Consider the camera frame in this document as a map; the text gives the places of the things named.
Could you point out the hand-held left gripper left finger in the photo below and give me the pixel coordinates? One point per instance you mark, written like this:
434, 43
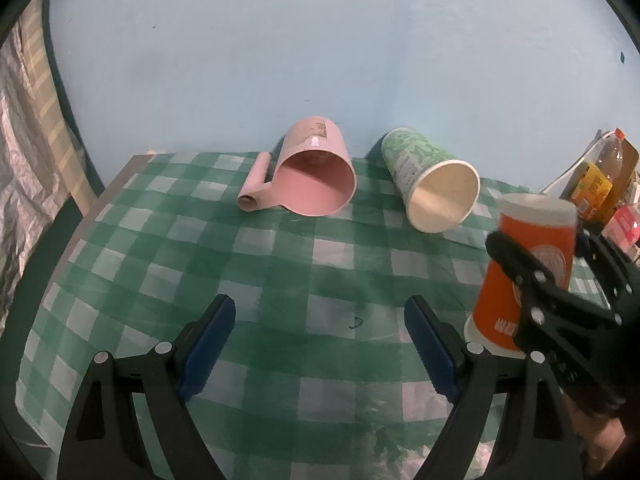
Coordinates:
210, 345

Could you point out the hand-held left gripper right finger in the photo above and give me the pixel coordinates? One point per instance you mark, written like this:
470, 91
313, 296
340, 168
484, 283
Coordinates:
431, 350

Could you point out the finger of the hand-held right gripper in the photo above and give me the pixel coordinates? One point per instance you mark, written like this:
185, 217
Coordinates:
537, 295
617, 275

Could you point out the orange paper cup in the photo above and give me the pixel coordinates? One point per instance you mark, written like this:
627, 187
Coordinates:
535, 230

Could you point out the green patterned paper cup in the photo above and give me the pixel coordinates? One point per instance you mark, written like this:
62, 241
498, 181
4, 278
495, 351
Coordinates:
440, 195

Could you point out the person's right hand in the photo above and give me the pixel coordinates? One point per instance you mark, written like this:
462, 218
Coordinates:
597, 442

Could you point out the pink packet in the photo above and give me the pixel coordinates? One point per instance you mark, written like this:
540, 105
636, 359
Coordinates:
627, 225

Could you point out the yellow packet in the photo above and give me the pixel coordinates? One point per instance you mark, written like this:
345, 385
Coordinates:
590, 185

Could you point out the green checkered tablecloth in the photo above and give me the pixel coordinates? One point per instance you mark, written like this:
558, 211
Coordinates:
300, 280

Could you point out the brown drink bottle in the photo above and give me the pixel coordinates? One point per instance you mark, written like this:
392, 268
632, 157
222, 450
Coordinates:
611, 155

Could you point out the pink plastic mug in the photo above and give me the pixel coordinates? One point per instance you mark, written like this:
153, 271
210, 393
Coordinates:
315, 185

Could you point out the silver foil sheet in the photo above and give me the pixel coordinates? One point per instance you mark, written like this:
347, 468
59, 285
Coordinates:
25, 160

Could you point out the dark green pole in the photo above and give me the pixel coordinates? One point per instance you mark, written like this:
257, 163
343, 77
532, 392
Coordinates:
61, 85

